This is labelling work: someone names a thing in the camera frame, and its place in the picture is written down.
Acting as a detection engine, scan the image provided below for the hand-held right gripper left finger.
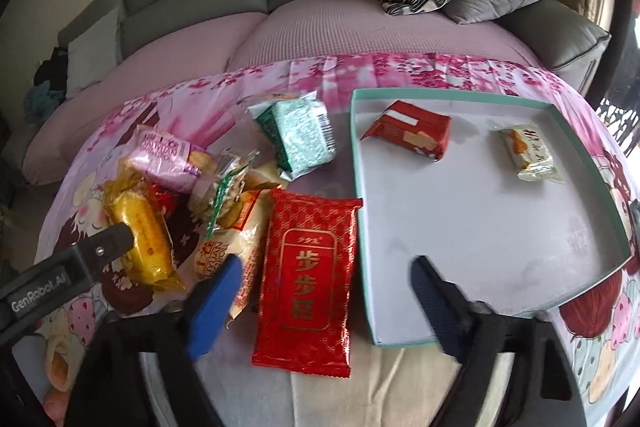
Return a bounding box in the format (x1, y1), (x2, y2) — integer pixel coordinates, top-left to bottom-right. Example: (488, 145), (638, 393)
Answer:
(65, 254), (246, 427)

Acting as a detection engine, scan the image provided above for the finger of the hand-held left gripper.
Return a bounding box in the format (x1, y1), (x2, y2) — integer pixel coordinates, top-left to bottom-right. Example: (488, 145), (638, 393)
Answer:
(72, 224), (137, 281)

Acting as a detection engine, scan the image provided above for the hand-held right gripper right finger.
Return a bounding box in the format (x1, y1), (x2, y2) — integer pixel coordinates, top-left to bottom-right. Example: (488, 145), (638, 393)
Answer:
(410, 255), (588, 427)

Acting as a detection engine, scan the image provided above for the teal-edged white box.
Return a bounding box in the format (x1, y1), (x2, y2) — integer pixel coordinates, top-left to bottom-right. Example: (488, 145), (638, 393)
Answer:
(350, 88), (635, 349)

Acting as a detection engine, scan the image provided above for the pink snack packet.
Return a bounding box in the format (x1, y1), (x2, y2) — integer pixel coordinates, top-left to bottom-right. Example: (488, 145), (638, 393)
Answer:
(120, 124), (221, 194)

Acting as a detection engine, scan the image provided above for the clear green-striped snack bag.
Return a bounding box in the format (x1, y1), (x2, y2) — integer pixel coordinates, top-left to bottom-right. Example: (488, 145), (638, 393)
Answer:
(190, 149), (261, 238)

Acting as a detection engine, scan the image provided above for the green snack packet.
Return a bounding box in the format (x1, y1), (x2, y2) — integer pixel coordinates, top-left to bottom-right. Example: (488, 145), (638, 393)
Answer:
(248, 91), (338, 180)

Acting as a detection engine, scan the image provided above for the clear cake packet orange label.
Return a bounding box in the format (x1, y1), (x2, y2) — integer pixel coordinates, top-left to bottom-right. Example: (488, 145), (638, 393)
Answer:
(192, 189), (273, 318)

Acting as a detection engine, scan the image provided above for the large red snack packet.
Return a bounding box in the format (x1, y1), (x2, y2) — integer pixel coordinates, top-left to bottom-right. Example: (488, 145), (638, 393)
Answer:
(251, 188), (364, 379)

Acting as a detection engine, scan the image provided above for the teal cloth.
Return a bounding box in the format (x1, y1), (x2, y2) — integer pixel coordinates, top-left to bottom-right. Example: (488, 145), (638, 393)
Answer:
(27, 84), (66, 120)

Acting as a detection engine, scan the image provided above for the red biscuit packet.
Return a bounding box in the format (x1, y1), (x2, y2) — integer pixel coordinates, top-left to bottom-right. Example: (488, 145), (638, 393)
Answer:
(360, 101), (452, 162)

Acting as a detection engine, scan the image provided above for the dark clothes pile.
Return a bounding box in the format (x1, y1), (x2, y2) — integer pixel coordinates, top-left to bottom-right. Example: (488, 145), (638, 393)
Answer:
(34, 47), (68, 92)

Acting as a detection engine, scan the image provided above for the small cream snack packet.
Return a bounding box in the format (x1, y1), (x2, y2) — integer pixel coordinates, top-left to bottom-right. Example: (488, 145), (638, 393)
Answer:
(495, 124), (565, 184)

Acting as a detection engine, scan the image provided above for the light grey cushion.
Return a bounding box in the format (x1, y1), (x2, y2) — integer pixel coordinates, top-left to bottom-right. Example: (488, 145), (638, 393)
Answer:
(66, 6), (121, 100)

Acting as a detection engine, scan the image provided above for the pink floral printed cloth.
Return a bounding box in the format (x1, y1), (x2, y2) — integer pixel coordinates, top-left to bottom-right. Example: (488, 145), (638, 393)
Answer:
(37, 52), (640, 427)

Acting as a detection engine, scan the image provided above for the black metal railing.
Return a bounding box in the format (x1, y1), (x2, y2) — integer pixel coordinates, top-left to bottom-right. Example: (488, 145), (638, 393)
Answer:
(595, 97), (640, 158)

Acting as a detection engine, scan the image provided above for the pink sofa cover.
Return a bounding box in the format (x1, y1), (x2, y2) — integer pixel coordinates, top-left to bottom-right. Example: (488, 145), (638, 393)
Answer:
(22, 0), (556, 188)

